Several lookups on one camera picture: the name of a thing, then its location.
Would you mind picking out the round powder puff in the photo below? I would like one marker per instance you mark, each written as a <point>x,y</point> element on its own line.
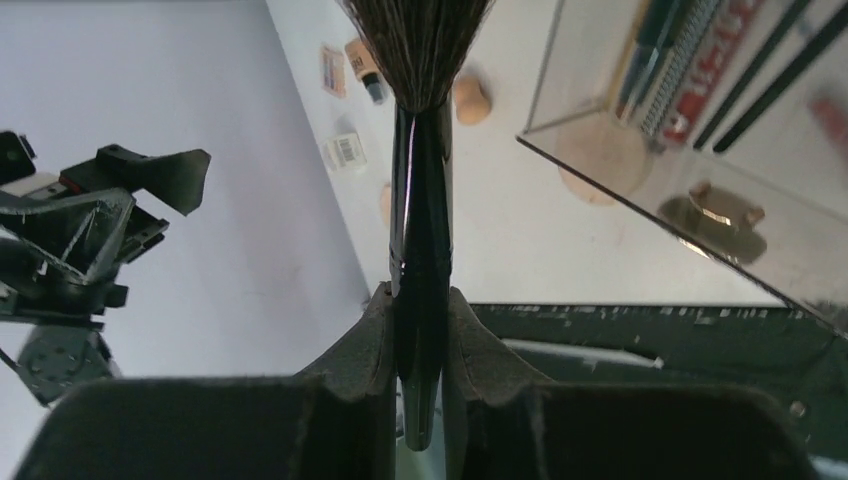
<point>385,203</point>
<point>610,153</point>

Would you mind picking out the beige makeup sponge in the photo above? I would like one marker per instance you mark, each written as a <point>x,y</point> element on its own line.
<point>472,105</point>

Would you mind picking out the long black makeup pencil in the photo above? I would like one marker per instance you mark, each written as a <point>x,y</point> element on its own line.
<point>792,17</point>

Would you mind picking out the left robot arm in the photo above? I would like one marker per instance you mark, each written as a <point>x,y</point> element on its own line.
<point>55,358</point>

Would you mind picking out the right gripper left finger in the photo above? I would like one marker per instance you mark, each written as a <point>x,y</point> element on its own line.
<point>335,419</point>

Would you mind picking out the white barcode packet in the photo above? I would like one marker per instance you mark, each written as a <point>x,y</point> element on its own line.
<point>343,152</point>

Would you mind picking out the colourful eyeshadow palette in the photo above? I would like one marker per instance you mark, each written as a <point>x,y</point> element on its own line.
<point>332,71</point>

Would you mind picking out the silver mascara wand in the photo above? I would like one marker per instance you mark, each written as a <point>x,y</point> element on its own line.
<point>692,30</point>

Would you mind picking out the black powder brush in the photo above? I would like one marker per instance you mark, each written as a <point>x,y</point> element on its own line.
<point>420,48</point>

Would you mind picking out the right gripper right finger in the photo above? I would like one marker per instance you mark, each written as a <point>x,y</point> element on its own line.
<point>504,419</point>

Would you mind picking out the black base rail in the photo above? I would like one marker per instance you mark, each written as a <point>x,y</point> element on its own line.
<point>780,351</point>

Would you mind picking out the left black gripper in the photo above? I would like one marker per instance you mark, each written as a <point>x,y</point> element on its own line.
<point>63,244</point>

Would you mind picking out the orange clear drawer organizer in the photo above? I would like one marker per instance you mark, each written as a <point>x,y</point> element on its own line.
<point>774,206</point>

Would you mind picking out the black concealer stick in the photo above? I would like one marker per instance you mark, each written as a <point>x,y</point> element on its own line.
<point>654,36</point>

